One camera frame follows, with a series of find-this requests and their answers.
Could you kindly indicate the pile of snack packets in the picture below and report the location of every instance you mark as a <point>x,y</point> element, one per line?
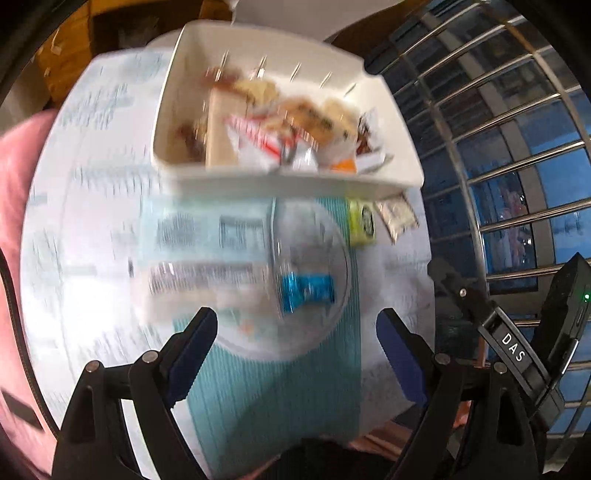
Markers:
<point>286,124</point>

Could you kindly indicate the white and yellow snack packet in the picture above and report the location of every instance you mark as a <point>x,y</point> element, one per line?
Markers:
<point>207,230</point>

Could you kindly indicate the green packet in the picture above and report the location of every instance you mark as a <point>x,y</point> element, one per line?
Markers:
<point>362,224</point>

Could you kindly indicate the clear white packet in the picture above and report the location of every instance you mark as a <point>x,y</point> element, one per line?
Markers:
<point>198,281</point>

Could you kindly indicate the white plastic basket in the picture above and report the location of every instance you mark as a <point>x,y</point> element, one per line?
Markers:
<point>277,50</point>

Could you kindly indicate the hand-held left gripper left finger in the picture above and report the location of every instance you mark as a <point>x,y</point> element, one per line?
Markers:
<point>194,355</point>

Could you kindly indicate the clear round plate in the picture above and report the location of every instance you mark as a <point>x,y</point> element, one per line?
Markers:
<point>318,240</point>

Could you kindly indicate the blue foil packet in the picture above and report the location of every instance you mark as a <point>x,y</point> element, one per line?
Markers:
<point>304,288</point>

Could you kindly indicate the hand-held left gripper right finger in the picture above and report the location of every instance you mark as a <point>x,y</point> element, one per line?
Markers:
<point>401,369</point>

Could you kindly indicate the pink cloth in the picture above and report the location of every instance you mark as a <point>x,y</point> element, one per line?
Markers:
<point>18,184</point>

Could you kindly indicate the wooden cabinet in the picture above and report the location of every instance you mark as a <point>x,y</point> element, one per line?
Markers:
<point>78,64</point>

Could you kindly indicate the small brown packet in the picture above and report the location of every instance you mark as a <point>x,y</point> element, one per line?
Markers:
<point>398,217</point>

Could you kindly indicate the teal striped placemat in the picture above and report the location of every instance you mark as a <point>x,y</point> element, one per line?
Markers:
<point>277,397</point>

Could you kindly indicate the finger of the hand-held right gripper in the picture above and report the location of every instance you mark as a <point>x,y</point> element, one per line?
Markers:
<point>461,295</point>

